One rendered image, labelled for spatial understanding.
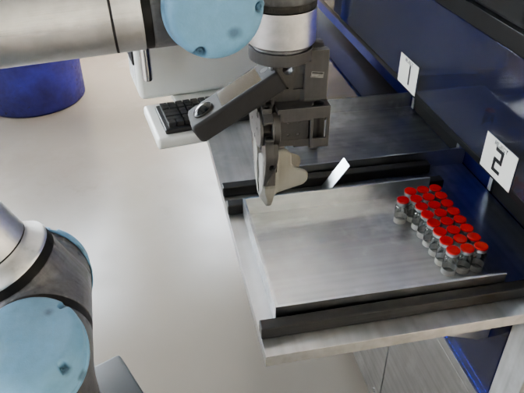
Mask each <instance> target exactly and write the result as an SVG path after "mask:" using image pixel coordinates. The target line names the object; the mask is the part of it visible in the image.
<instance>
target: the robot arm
mask: <svg viewBox="0 0 524 393"><path fill-rule="evenodd" d="M316 31H317V0H0V69H6V68H12V67H18V66H29V65H35V64H41V63H47V62H58V61H65V60H70V59H77V58H88V57H94V56H100V55H111V54H117V53H123V52H129V51H140V50H147V49H150V48H163V47H170V46H176V45H179V46H180V47H182V48H184V49H185V50H186V51H188V52H189V53H192V54H194V55H197V56H200V57H202V58H224V57H227V56H230V55H233V54H235V53H236V52H237V51H240V50H241V49H243V48H244V47H245V46H246V45H247V44H248V48H249V58H250V60H251V61H253V62H255V63H256V64H258V65H256V66H255V67H253V68H252V69H251V70H249V71H248V72H246V73H244V74H243V75H241V76H240V77H239V78H237V79H236V80H234V81H232V82H231V83H230V84H228V85H227V86H225V87H223V88H222V89H220V90H219V91H217V92H216V93H214V94H212V95H211V96H210V97H208V98H207V99H205V100H204V101H202V102H200V103H199V104H198V105H196V106H195V107H193V108H191V109H190V110H189V112H188V116H189V121H190V125H191V127H192V130H193V132H194V133H195V134H196V136H197V137H198V138H199V139H200V140H201V141H203V142H206V141H208V140H209V139H210V138H212V137H213V136H215V135H217V134H219V133H220V132H221V131H223V130H224V129H226V128H228V127H229V126H230V125H232V124H233V123H235V122H237V121H239V120H240V119H241V118H243V117H244V116H246V115H248V114H249V116H250V126H251V138H252V148H253V162H254V171H255V177H256V184H257V192H258V194H259V197H260V198H261V199H262V201H263V202H264V204H265V205H266V206H271V204H272V202H273V199H274V195H275V194H276V193H278V192H281V191H283V190H286V189H290V188H292V187H295V186H299V185H302V184H303V183H304V182H305V181H306V180H307V178H308V173H307V171H306V170H305V169H303V168H299V165H300V157H299V155H298V154H294V153H291V152H290V151H289V150H288V149H285V147H286V146H293V147H304V146H309V147H322V146H328V136H329V125H330V114H331V105H330V104H329V102H328V100H327V90H328V68H329V56H330V49H329V47H327V46H324V42H323V41H322V39H321V38H316ZM324 120H326V127H325V136H324ZM93 281H94V278H93V271H92V267H91V265H90V259H89V257H88V254H87V251H86V250H85V249H84V247H83V245H82V244H81V243H80V242H79V241H78V240H77V239H76V238H75V237H73V236H72V235H70V234H69V233H67V232H64V231H62V230H60V229H57V230H56V231H55V230H52V229H50V227H44V226H43V225H42V224H41V223H40V222H39V221H21V220H19V219H18V217H17V216H15V215H14V213H12V212H11V211H10V209H8V208H7V206H6V205H4V204H3V203H2V202H1V201H0V393H100V390H99V387H98V383H97V378H96V374H95V369H94V344H93V312H92V288H93Z"/></svg>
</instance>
